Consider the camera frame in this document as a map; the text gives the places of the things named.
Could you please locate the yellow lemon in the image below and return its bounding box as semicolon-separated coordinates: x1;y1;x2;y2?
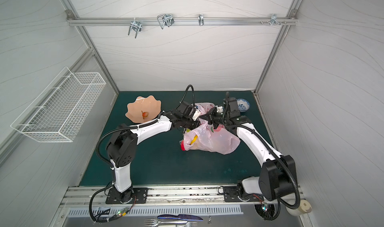
190;135;198;145

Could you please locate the pink printed plastic bag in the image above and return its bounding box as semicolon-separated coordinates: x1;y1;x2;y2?
182;118;241;155

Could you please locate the pink dragon fruit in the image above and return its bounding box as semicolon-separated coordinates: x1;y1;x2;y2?
180;141;186;151

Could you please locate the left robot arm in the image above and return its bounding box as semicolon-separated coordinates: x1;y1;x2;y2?
95;111;199;203

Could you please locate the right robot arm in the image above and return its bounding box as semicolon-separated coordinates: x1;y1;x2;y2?
200;106;301;210

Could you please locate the blue white ceramic bowl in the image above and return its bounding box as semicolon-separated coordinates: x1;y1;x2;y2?
237;98;251;113

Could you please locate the pink wavy fruit plate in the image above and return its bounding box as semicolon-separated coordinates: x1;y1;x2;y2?
125;95;162;124

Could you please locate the dark blue knife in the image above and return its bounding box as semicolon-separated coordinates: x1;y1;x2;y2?
157;214;203;222

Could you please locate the metal hook clamp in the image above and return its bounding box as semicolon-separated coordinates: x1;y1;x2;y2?
260;14;287;26
198;14;204;26
157;14;175;29
128;20;142;38

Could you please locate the silver fork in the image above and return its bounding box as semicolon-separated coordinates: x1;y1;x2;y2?
144;219;198;227

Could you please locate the white cylindrical bottle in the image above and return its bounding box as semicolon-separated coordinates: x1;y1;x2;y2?
286;199;313;217

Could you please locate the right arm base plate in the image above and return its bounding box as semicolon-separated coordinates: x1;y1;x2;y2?
218;186;265;203

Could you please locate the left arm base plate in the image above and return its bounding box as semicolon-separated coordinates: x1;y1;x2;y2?
106;187;149;204

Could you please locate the white wire basket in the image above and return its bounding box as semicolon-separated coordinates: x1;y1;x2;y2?
11;67;106;143

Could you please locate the aluminium cross rail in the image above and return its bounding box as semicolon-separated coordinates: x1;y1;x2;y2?
67;16;299;26

